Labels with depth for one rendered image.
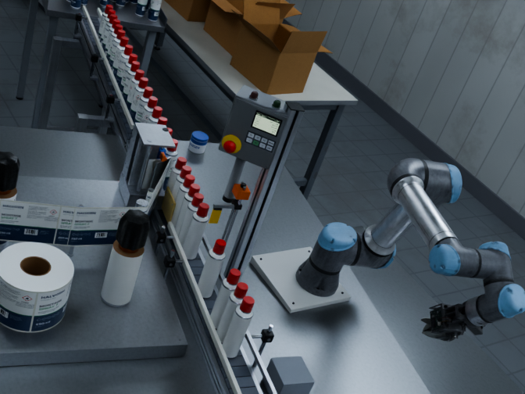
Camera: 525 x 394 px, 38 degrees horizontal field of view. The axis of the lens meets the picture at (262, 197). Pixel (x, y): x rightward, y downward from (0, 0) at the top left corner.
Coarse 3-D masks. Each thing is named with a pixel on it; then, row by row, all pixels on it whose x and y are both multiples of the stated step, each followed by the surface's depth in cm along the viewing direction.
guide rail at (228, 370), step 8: (168, 224) 254; (176, 240) 247; (176, 248) 246; (184, 256) 241; (184, 264) 239; (192, 280) 233; (192, 288) 232; (200, 296) 227; (200, 304) 226; (208, 312) 223; (208, 320) 220; (208, 328) 220; (216, 336) 215; (216, 344) 214; (224, 352) 211; (224, 360) 208; (224, 368) 208; (232, 376) 204; (232, 384) 203; (240, 392) 200
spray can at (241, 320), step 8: (248, 296) 207; (248, 304) 205; (240, 312) 207; (248, 312) 207; (232, 320) 209; (240, 320) 207; (248, 320) 207; (232, 328) 209; (240, 328) 208; (232, 336) 210; (240, 336) 210; (224, 344) 213; (232, 344) 211; (240, 344) 213; (232, 352) 213
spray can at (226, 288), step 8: (232, 272) 214; (240, 272) 215; (224, 280) 216; (232, 280) 214; (224, 288) 215; (232, 288) 215; (224, 296) 216; (216, 304) 219; (224, 304) 217; (216, 312) 220; (216, 320) 221; (216, 328) 222
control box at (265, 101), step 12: (240, 96) 218; (264, 96) 222; (240, 108) 218; (252, 108) 217; (264, 108) 217; (228, 120) 222; (240, 120) 220; (228, 132) 223; (240, 132) 222; (264, 132) 220; (240, 144) 224; (276, 144) 221; (240, 156) 226; (252, 156) 225; (264, 156) 224
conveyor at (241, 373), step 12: (180, 264) 243; (192, 264) 245; (204, 300) 232; (204, 324) 223; (216, 360) 214; (228, 360) 214; (240, 360) 215; (240, 372) 211; (228, 384) 207; (240, 384) 208; (252, 384) 209
